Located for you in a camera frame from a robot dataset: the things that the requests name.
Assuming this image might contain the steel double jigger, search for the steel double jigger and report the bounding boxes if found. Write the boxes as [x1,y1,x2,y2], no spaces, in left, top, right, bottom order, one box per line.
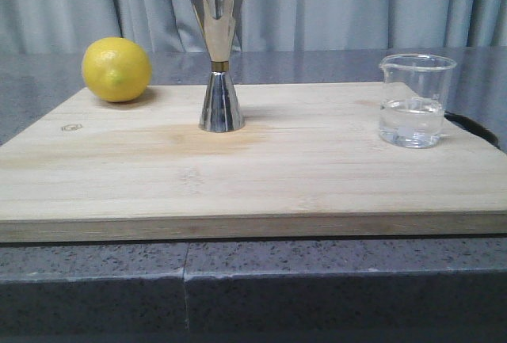
[190,0,244,133]

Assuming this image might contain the yellow lemon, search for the yellow lemon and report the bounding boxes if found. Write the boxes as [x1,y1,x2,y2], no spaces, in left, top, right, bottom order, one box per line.
[82,37,152,103]

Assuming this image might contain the wooden cutting board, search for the wooden cutting board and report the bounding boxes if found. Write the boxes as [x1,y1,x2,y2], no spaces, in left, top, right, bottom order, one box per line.
[1,82,506,242]

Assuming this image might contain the grey curtain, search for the grey curtain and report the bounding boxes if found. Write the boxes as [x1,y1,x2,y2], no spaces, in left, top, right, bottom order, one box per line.
[1,0,506,54]

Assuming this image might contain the clear glass beaker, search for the clear glass beaker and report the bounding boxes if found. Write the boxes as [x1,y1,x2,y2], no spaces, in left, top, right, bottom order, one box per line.
[379,53,457,149]

